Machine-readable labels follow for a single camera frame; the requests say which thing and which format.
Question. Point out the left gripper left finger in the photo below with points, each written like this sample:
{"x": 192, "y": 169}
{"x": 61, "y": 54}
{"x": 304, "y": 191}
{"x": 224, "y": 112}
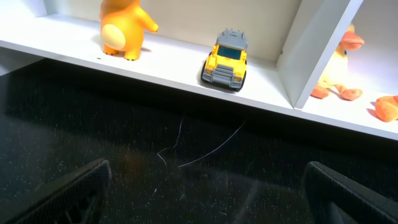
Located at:
{"x": 62, "y": 199}

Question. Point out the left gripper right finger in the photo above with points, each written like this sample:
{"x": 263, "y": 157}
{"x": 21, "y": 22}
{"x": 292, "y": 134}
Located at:
{"x": 345, "y": 199}

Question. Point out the white plush goose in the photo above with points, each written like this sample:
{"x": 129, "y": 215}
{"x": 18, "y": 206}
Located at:
{"x": 387, "y": 109}

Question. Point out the yellow plush duck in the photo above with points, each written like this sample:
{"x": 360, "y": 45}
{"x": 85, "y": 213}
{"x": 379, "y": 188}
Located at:
{"x": 337, "y": 68}

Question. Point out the white shelf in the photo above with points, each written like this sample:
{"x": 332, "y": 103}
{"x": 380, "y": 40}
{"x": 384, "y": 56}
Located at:
{"x": 174, "y": 62}

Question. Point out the grey and yellow toy truck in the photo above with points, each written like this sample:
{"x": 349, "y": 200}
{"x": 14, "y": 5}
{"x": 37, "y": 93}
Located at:
{"x": 225, "y": 62}

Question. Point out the orange toy figure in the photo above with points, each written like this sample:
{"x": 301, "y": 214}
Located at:
{"x": 124, "y": 28}

